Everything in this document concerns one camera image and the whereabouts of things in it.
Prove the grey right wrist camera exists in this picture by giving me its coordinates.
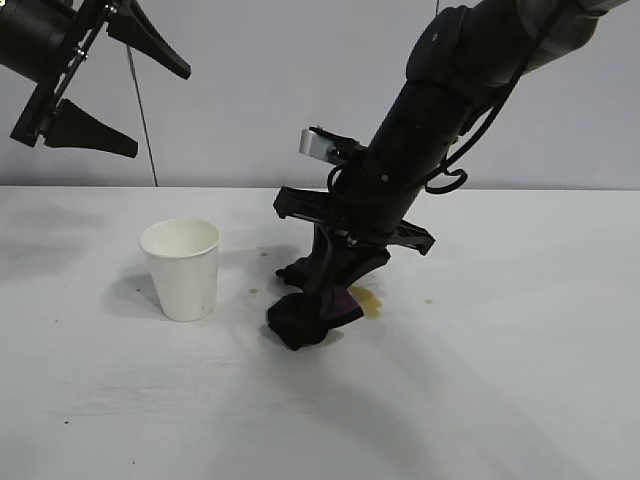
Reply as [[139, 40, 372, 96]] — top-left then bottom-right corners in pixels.
[[299, 125, 369, 169]]

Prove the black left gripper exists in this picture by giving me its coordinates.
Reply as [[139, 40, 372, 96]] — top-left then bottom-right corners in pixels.
[[0, 0, 193, 160]]

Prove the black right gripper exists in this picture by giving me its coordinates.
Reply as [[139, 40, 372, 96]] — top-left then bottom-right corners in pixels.
[[273, 92, 471, 309]]

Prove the purple and black cloth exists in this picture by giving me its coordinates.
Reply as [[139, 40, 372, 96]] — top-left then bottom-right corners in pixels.
[[266, 257, 365, 353]]

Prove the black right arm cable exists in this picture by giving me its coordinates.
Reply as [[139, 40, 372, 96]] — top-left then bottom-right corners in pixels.
[[423, 0, 569, 197]]

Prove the brown liquid puddle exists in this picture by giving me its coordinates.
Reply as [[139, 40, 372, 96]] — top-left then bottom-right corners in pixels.
[[349, 285, 385, 320]]

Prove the white paper cup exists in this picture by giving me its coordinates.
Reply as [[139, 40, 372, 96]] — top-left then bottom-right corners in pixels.
[[138, 217, 222, 323]]

